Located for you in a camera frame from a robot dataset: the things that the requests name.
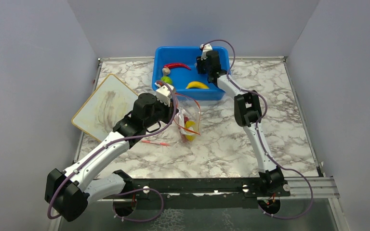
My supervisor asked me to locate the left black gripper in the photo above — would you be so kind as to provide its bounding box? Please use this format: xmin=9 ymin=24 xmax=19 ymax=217
xmin=145 ymin=95 xmax=179 ymax=128

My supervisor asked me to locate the clear zip bag orange zipper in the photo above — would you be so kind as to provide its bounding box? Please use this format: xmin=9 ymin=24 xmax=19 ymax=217
xmin=174 ymin=93 xmax=201 ymax=138

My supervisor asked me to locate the blue plastic bin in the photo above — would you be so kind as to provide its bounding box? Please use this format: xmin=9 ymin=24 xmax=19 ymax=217
xmin=151 ymin=46 xmax=233 ymax=102

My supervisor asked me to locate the yellow green starfruit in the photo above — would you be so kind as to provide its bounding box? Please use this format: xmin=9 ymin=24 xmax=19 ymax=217
xmin=185 ymin=120 xmax=197 ymax=142

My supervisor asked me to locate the purple grape bunch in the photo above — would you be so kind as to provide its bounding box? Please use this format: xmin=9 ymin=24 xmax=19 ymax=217
xmin=179 ymin=128 xmax=188 ymax=142

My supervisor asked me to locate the red chili pepper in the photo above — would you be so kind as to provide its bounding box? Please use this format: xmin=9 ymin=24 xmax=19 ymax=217
xmin=163 ymin=63 xmax=191 ymax=70

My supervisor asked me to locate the garlic bulb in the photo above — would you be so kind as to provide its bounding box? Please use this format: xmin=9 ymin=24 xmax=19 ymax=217
xmin=162 ymin=67 xmax=171 ymax=76

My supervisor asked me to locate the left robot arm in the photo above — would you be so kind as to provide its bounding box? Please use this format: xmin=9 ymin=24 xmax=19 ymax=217
xmin=44 ymin=93 xmax=178 ymax=221

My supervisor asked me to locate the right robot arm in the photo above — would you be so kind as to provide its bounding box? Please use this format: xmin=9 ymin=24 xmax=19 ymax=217
xmin=196 ymin=49 xmax=286 ymax=196

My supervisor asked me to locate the yellow banana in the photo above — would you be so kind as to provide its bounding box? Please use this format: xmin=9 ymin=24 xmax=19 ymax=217
xmin=186 ymin=81 xmax=209 ymax=90

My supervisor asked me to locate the red pen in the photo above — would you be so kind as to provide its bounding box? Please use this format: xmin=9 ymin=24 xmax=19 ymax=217
xmin=141 ymin=140 xmax=170 ymax=146

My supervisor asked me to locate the green lime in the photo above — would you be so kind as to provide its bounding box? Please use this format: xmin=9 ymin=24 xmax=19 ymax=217
xmin=160 ymin=76 xmax=173 ymax=85

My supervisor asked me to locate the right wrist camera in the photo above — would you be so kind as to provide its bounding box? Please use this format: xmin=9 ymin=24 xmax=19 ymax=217
xmin=199 ymin=43 xmax=213 ymax=60

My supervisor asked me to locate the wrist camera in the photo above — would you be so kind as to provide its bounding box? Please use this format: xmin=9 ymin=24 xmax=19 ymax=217
xmin=199 ymin=43 xmax=213 ymax=60
xmin=155 ymin=82 xmax=176 ymax=106

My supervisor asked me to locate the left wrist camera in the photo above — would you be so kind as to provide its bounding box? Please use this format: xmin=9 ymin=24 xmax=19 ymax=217
xmin=155 ymin=82 xmax=176 ymax=106

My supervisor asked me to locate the white board with wooden frame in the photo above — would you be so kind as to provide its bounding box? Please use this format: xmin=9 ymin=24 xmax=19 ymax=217
xmin=71 ymin=74 xmax=138 ymax=141

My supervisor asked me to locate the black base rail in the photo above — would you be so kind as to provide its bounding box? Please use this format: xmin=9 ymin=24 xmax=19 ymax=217
xmin=108 ymin=178 xmax=290 ymax=210

